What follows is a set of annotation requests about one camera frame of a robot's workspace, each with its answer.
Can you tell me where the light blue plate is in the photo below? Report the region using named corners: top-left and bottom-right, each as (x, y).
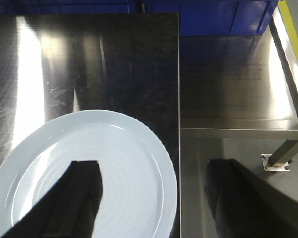
top-left (0, 110), bottom-right (179, 238)

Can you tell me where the steel rack leg with foot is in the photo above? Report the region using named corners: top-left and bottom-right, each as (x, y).
top-left (261, 139), bottom-right (298, 172)

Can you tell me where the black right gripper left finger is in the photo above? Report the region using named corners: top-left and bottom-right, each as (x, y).
top-left (3, 161), bottom-right (103, 238)

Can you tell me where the blue plastic crate right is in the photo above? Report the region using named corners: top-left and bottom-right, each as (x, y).
top-left (142, 0), bottom-right (279, 36)

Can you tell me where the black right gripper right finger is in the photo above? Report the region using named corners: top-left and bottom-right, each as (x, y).
top-left (206, 159), bottom-right (298, 238)

